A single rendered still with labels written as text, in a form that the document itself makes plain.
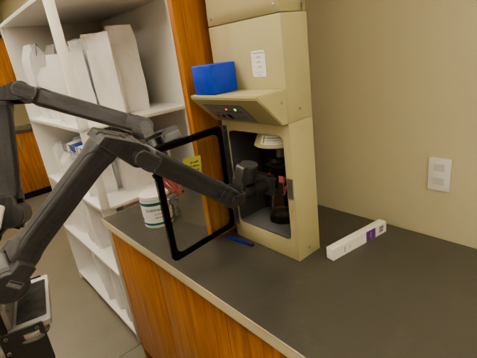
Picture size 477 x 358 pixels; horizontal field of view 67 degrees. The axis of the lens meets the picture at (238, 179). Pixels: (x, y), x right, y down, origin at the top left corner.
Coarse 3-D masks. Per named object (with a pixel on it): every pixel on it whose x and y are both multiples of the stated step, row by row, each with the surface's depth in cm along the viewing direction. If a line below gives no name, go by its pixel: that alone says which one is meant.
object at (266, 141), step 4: (256, 136) 124; (260, 136) 121; (264, 136) 119; (268, 136) 118; (272, 136) 118; (276, 136) 117; (256, 140) 123; (260, 140) 121; (264, 140) 119; (268, 140) 118; (272, 140) 118; (276, 140) 117; (280, 140) 117; (256, 144) 122; (260, 144) 120; (264, 144) 119; (268, 144) 118; (272, 144) 117; (276, 144) 117; (280, 144) 117; (268, 148) 118; (272, 148) 118
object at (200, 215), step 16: (160, 144) 111; (192, 144) 120; (208, 144) 125; (192, 160) 121; (208, 160) 126; (176, 192) 118; (192, 192) 123; (192, 208) 124; (208, 208) 129; (224, 208) 136; (176, 224) 120; (192, 224) 125; (208, 224) 131; (224, 224) 137; (176, 240) 121; (192, 240) 126
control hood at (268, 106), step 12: (192, 96) 119; (204, 96) 114; (216, 96) 109; (228, 96) 105; (240, 96) 101; (252, 96) 97; (264, 96) 97; (276, 96) 100; (204, 108) 122; (252, 108) 103; (264, 108) 99; (276, 108) 101; (228, 120) 122; (264, 120) 107; (276, 120) 103
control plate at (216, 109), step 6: (210, 108) 119; (216, 108) 116; (222, 108) 114; (228, 108) 111; (234, 108) 109; (240, 108) 107; (216, 114) 122; (234, 114) 114; (240, 114) 112; (246, 114) 109; (240, 120) 116; (246, 120) 114; (252, 120) 111
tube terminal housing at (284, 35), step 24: (240, 24) 108; (264, 24) 101; (288, 24) 99; (216, 48) 119; (240, 48) 111; (288, 48) 100; (240, 72) 114; (288, 72) 102; (288, 96) 104; (288, 120) 106; (288, 144) 108; (312, 144) 115; (288, 168) 112; (312, 168) 117; (312, 192) 119; (312, 216) 122; (264, 240) 133; (288, 240) 123; (312, 240) 124
